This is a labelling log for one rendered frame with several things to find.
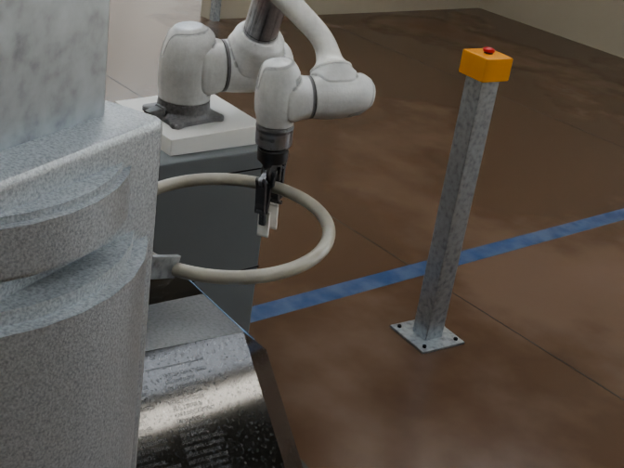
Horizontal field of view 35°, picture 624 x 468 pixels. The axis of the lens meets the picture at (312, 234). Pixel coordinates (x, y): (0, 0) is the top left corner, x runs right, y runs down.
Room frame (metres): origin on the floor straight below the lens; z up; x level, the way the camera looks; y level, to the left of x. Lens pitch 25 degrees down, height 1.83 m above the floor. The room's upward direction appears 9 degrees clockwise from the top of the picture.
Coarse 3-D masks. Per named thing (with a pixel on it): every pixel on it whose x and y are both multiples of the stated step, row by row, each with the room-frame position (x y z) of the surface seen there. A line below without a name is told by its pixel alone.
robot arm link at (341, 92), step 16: (272, 0) 2.37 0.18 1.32; (288, 0) 2.35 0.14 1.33; (288, 16) 2.36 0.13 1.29; (304, 16) 2.34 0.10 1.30; (304, 32) 2.35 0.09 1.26; (320, 32) 2.33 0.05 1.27; (320, 48) 2.31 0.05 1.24; (336, 48) 2.32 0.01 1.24; (320, 64) 2.27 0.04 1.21; (336, 64) 2.27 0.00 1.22; (320, 80) 2.23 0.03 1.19; (336, 80) 2.24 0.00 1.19; (352, 80) 2.25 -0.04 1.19; (368, 80) 2.28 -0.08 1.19; (320, 96) 2.21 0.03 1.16; (336, 96) 2.22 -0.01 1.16; (352, 96) 2.23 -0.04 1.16; (368, 96) 2.26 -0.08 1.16; (320, 112) 2.21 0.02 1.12; (336, 112) 2.22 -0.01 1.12; (352, 112) 2.24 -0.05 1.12
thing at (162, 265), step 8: (152, 256) 1.73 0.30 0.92; (160, 256) 1.75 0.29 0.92; (168, 256) 1.77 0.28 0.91; (176, 256) 1.79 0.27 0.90; (152, 264) 1.73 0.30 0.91; (160, 264) 1.75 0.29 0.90; (168, 264) 1.77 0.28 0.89; (152, 272) 1.73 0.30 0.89; (160, 272) 1.75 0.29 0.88; (168, 272) 1.77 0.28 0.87
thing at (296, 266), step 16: (176, 176) 2.19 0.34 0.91; (192, 176) 2.20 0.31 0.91; (208, 176) 2.22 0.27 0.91; (224, 176) 2.23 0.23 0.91; (240, 176) 2.23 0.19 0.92; (160, 192) 2.13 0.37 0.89; (272, 192) 2.21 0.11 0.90; (288, 192) 2.19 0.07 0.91; (304, 192) 2.18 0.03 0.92; (320, 208) 2.11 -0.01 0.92; (320, 224) 2.06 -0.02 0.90; (320, 240) 1.96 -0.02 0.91; (304, 256) 1.88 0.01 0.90; (320, 256) 1.90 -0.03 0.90; (176, 272) 1.78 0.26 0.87; (192, 272) 1.77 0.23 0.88; (208, 272) 1.77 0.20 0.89; (224, 272) 1.78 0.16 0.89; (240, 272) 1.78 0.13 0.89; (256, 272) 1.79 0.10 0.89; (272, 272) 1.80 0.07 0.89; (288, 272) 1.82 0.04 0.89
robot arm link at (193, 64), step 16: (176, 32) 2.74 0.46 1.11; (192, 32) 2.74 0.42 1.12; (208, 32) 2.77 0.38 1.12; (176, 48) 2.72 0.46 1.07; (192, 48) 2.72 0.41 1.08; (208, 48) 2.74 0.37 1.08; (224, 48) 2.79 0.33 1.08; (160, 64) 2.75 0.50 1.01; (176, 64) 2.71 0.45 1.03; (192, 64) 2.71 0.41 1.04; (208, 64) 2.74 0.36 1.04; (224, 64) 2.76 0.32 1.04; (160, 80) 2.74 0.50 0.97; (176, 80) 2.71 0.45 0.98; (192, 80) 2.72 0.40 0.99; (208, 80) 2.74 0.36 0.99; (224, 80) 2.76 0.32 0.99; (160, 96) 2.75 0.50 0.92; (176, 96) 2.71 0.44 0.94; (192, 96) 2.72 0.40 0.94; (208, 96) 2.77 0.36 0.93
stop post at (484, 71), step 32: (480, 64) 3.14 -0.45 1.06; (480, 96) 3.16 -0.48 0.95; (480, 128) 3.18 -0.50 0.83; (448, 160) 3.21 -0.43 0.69; (480, 160) 3.20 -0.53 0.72; (448, 192) 3.19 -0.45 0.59; (448, 224) 3.16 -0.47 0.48; (448, 256) 3.17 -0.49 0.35; (448, 288) 3.19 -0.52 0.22; (416, 320) 3.21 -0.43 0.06
